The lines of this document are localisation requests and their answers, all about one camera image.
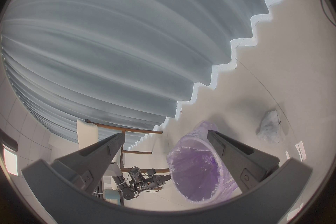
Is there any white trash bin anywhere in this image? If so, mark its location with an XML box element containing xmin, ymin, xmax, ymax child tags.
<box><xmin>168</xmin><ymin>136</ymin><xmax>223</xmax><ymax>202</ymax></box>

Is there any white cushioned wooden chair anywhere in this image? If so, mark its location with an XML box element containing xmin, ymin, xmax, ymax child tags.
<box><xmin>76</xmin><ymin>118</ymin><xmax>171</xmax><ymax>175</ymax></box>

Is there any white paper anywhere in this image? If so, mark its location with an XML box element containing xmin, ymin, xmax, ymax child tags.
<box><xmin>256</xmin><ymin>110</ymin><xmax>286</xmax><ymax>144</ymax></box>

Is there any pale blue curtain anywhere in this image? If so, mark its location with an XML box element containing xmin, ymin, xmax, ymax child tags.
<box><xmin>0</xmin><ymin>0</ymin><xmax>301</xmax><ymax>151</ymax></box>

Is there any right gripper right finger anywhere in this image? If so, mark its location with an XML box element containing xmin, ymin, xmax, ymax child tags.
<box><xmin>207</xmin><ymin>130</ymin><xmax>280</xmax><ymax>192</ymax></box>

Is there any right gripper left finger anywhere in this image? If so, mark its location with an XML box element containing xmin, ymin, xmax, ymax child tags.
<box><xmin>52</xmin><ymin>132</ymin><xmax>125</xmax><ymax>194</ymax></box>

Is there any purple plastic bag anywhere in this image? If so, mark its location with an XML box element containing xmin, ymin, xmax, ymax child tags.
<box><xmin>166</xmin><ymin>120</ymin><xmax>243</xmax><ymax>204</ymax></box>

